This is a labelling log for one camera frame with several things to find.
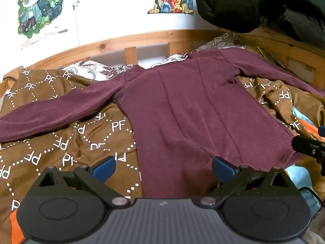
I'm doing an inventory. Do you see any white floral bedsheet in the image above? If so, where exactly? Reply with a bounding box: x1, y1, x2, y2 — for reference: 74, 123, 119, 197
61, 33, 245, 82

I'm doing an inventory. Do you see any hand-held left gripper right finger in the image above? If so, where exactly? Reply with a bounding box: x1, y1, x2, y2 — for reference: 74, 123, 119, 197
197, 156, 299, 206

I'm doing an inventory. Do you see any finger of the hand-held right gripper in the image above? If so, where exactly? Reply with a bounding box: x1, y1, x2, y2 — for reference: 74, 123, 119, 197
291, 126, 325, 176

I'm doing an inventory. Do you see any maroon sweater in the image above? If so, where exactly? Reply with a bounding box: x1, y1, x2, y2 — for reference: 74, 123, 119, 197
0, 48, 325, 199

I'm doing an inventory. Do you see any black puffer jacket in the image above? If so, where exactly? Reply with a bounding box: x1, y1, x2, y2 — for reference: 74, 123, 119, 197
194, 0, 325, 44

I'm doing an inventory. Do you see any wooden bed frame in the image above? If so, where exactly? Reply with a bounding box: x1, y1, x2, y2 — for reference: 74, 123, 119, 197
0, 29, 325, 99

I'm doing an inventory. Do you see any brown printed blanket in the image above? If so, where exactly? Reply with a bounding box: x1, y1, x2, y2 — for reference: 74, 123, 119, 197
0, 67, 325, 234

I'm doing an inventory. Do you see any green cartoon child wall poster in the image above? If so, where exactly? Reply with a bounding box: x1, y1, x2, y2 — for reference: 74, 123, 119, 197
16, 0, 69, 50

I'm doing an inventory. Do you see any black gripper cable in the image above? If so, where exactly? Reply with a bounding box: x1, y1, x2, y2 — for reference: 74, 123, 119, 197
299, 187, 321, 218

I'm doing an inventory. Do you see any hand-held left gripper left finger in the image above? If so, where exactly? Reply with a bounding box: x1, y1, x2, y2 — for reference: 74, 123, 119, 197
30, 156, 131, 207

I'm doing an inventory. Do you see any white wall pipe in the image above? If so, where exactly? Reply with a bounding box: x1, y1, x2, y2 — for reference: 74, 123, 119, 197
72, 0, 81, 47

